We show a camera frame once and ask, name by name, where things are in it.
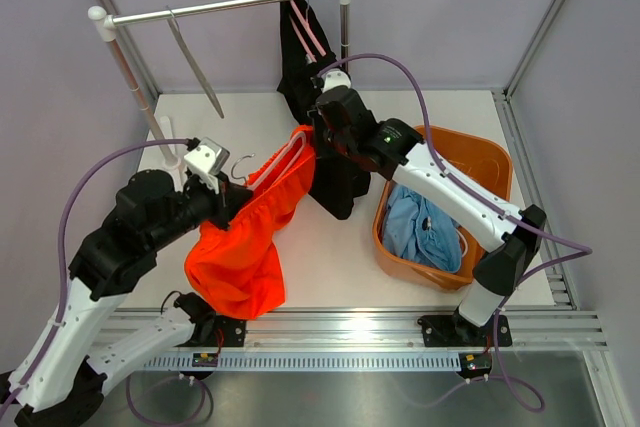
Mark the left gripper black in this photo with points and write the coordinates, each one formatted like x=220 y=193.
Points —
x=229 y=200

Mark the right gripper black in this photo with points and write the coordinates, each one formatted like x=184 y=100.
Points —
x=321 y=119

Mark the pink hanger with orange shorts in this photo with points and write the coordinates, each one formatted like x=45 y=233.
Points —
x=282 y=161

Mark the black shorts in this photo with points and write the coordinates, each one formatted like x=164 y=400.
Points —
x=337 y=181

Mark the orange shorts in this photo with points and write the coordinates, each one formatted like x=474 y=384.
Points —
x=238 y=271

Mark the pink hanger with black shorts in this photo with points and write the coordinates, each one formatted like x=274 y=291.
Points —
x=303 y=20

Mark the light blue shorts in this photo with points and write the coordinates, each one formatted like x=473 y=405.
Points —
x=416 y=230

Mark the grey clothes hanger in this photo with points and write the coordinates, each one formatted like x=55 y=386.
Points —
x=197 y=62

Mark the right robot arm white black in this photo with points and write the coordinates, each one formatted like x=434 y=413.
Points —
x=509 y=236

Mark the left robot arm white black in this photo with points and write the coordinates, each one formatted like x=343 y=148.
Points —
x=68 y=384

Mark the orange plastic basket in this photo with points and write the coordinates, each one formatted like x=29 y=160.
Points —
x=485 y=162

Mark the silver white clothes rack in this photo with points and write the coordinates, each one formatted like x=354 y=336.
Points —
x=107 y=26

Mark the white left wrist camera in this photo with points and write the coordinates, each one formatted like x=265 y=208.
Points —
x=206 y=161

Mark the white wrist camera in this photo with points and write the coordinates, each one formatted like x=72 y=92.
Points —
x=206 y=161
x=332 y=79

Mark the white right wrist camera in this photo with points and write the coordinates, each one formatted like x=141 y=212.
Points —
x=332 y=79

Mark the white slotted cable duct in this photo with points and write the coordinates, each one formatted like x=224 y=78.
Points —
x=416 y=361

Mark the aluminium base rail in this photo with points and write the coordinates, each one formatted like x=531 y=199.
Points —
x=388 y=330

